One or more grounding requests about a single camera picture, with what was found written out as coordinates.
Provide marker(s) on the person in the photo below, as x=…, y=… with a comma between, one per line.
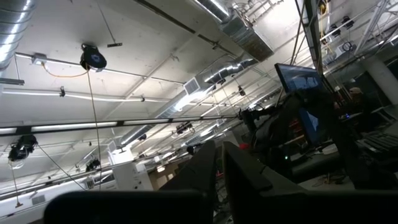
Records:
x=356, y=96

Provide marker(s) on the rectangular metal ventilation duct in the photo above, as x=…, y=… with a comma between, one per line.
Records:
x=245, y=37

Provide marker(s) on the black beam with light strips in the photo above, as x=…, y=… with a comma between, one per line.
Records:
x=71, y=126

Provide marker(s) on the black raised monitor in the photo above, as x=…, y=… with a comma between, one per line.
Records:
x=298, y=77

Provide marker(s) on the dark grey operator desk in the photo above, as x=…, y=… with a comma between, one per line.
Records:
x=317, y=166

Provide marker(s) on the white cabinet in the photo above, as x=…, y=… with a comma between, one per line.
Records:
x=130, y=174

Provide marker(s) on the round silver ventilation duct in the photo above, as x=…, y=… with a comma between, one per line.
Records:
x=224, y=71
x=12, y=28

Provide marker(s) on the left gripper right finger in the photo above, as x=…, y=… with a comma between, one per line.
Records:
x=245, y=177

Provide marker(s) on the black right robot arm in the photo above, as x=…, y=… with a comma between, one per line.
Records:
x=273, y=133

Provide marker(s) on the white round column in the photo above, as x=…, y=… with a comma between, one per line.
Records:
x=382, y=77

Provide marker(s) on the blue-lit desk screen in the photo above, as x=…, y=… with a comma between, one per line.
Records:
x=309, y=124

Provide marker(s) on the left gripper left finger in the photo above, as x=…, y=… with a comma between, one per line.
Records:
x=199, y=168

